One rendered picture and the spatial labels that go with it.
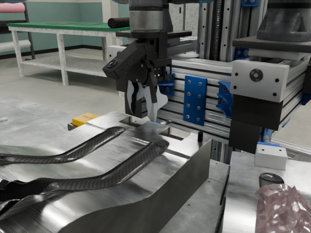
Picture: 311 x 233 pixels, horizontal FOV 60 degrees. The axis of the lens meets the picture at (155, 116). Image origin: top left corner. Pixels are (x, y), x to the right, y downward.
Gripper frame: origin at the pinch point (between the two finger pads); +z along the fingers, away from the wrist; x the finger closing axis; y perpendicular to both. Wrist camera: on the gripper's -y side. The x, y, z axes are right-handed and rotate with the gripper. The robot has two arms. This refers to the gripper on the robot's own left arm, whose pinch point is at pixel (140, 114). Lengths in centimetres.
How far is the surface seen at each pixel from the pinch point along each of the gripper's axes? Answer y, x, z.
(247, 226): -15.7, -38.9, -1.9
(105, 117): -9.6, 0.7, -1.5
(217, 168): 4.0, -21.3, 7.4
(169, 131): -2.7, -12.9, -0.6
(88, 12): 371, 705, -15
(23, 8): 161, 594, -27
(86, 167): -22.7, -14.4, -1.0
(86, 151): -19.8, -8.9, -0.4
